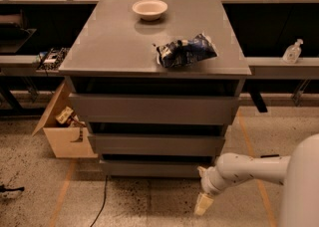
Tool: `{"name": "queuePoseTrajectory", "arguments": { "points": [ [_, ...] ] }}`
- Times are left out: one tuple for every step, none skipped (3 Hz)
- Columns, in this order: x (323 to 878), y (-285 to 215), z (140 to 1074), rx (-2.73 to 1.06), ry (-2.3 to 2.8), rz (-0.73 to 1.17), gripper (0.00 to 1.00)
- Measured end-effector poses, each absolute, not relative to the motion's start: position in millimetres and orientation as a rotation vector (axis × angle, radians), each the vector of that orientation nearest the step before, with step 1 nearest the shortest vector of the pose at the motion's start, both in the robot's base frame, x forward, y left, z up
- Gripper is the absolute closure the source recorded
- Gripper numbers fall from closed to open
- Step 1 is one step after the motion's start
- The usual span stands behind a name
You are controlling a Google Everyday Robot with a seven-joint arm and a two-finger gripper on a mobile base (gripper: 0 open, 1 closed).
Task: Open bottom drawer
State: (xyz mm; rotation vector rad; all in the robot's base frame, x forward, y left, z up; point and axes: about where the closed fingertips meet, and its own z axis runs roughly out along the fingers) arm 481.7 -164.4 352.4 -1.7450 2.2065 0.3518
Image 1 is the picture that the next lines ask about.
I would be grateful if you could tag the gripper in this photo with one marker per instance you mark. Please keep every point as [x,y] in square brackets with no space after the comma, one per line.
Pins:
[209,181]

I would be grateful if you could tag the grey bottom drawer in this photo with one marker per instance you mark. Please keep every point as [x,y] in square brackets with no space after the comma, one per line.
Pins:
[138,165]

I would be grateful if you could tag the grey drawer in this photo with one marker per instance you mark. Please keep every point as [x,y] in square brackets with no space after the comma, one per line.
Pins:
[138,165]
[156,139]
[155,109]

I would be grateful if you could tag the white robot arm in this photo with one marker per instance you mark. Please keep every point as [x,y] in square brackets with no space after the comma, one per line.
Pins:
[297,173]

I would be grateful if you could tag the grey middle drawer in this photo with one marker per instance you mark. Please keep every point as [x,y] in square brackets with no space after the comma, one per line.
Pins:
[156,139]

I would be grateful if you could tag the grey drawer cabinet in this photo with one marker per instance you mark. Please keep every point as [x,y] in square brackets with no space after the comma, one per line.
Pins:
[115,53]

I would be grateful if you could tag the grey top drawer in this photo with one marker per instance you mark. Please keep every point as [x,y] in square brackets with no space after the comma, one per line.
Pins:
[155,109]

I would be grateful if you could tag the cardboard box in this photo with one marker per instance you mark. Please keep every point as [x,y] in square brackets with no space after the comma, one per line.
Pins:
[66,140]

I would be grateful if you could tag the blue chip bag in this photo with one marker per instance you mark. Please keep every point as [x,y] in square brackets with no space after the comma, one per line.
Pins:
[181,53]

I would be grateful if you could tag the small box in carton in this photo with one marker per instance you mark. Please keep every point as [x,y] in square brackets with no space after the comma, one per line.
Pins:
[64,115]

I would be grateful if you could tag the clear sanitizer pump bottle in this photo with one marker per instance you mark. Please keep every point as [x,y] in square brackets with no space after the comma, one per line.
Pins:
[293,52]

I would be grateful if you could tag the white bowl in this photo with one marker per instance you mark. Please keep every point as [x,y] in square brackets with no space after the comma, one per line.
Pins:
[149,10]

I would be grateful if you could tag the patterned black white box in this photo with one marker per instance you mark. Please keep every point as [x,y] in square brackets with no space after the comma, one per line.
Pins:
[52,59]

